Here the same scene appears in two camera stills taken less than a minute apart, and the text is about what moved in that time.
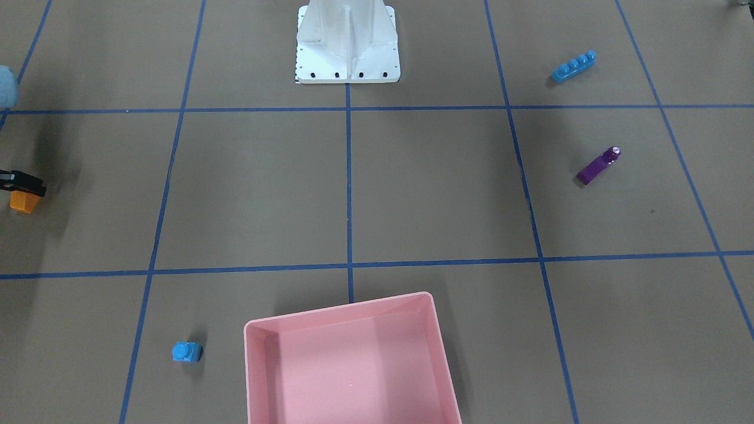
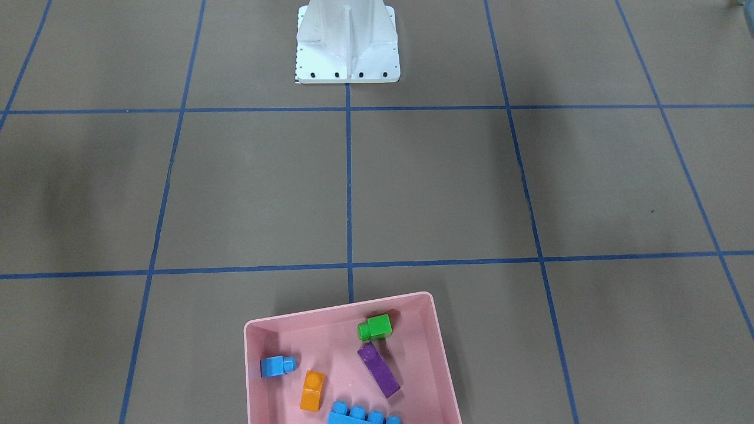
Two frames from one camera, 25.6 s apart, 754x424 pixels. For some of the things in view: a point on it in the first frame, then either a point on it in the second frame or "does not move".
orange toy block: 23,201 to 313,390
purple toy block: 599,164 to 382,374
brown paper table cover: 572,180 does not move
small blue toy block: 187,351 to 277,365
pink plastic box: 379,362 does not move
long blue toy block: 574,67 to 357,414
